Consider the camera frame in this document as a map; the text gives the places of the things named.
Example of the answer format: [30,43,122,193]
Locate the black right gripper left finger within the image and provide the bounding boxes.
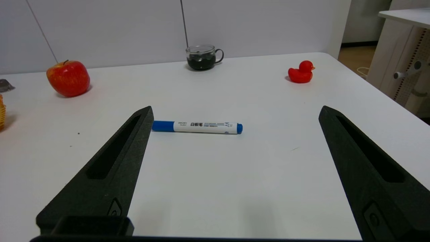
[36,106,154,236]

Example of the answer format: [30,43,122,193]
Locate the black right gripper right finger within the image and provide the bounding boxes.
[318,106,430,242]

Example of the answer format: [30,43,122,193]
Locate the yellow wicker basket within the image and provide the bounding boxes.
[0,94,6,131]

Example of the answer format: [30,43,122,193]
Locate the blue and white marker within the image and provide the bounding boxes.
[152,120,243,135]

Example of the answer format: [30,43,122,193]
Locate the red apple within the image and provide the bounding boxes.
[46,60,91,98]

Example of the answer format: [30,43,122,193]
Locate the small grey wrapper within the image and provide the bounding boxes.
[0,79,15,93]

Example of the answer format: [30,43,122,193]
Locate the red rubber duck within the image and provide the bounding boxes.
[288,60,315,83]

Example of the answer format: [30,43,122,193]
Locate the glass cup with dark contents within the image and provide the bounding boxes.
[186,44,224,71]

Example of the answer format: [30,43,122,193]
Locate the white side desk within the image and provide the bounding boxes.
[366,7,430,118]

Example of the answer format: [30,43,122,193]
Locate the grey desk crank handle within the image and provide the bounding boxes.
[393,60,424,80]

